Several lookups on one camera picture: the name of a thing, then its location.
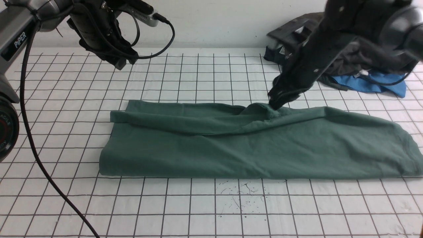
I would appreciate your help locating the dark grey garment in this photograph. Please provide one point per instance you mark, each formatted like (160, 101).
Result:
(359, 57)

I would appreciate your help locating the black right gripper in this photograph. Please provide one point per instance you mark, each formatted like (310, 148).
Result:
(313, 57)

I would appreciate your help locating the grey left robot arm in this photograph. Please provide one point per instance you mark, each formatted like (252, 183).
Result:
(20, 20)

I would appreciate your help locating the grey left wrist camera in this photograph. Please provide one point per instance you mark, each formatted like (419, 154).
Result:
(141, 10)

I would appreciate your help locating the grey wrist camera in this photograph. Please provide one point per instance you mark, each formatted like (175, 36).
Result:
(294, 32)
(141, 10)

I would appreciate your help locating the green long sleeve shirt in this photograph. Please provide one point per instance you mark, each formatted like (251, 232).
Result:
(222, 141)

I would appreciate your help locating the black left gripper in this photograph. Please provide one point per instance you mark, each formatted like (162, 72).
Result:
(93, 40)

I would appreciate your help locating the blue garment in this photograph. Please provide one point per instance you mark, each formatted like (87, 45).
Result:
(374, 82)

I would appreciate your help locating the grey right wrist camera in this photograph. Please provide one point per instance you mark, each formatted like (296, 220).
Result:
(294, 32)

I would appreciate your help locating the white grid table cloth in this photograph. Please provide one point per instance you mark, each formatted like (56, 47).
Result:
(69, 96)

